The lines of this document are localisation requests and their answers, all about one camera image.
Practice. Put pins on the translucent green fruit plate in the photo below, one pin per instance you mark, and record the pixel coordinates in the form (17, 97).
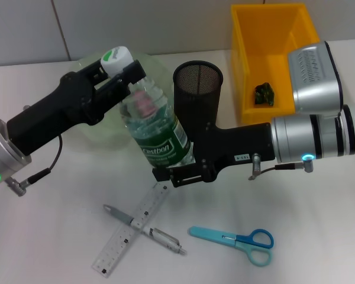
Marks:
(112, 136)

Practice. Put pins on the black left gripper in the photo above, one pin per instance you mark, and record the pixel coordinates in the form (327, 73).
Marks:
(59, 109)

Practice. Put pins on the grey white pen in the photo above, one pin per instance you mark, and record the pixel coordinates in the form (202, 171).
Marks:
(156, 233)

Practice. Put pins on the blue scissors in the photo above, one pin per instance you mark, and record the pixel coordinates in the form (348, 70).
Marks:
(239, 239)

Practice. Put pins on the clear green-label water bottle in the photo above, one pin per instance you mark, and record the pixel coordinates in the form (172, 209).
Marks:
(156, 136)

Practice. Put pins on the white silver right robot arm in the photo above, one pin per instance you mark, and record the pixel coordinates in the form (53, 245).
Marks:
(313, 139)

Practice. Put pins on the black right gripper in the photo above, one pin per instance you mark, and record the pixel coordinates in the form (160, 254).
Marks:
(239, 145)

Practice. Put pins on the transparent plastic ruler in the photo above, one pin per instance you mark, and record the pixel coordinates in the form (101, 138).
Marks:
(130, 233)

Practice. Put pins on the yellow plastic bin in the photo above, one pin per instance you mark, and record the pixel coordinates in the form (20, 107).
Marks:
(254, 50)

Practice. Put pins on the black mesh pen holder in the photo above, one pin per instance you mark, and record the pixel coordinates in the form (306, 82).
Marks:
(196, 97)

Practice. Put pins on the green plastic wrapper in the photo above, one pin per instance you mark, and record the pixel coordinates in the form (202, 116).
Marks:
(264, 94)

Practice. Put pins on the pink toy peach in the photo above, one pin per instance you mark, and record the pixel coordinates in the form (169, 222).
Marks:
(143, 103)

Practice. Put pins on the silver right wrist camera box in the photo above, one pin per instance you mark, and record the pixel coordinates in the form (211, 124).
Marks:
(316, 83)

